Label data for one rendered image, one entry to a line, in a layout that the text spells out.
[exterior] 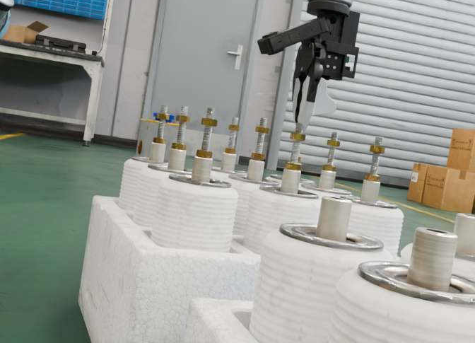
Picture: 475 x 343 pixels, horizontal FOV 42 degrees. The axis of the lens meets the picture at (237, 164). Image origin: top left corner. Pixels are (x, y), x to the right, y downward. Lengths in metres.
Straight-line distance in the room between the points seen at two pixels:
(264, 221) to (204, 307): 0.27
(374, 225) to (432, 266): 0.45
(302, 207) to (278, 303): 0.32
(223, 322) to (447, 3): 6.54
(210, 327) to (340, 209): 0.12
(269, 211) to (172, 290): 0.15
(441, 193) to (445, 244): 4.28
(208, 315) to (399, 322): 0.19
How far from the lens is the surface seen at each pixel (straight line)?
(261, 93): 6.18
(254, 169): 0.87
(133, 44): 6.06
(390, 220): 0.80
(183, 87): 6.05
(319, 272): 0.41
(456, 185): 4.63
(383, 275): 0.34
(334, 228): 0.44
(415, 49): 6.69
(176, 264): 0.66
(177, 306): 0.67
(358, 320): 0.32
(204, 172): 0.72
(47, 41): 5.48
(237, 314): 0.49
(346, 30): 1.05
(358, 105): 6.41
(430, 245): 0.34
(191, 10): 6.13
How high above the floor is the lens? 0.32
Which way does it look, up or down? 3 degrees down
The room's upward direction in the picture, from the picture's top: 9 degrees clockwise
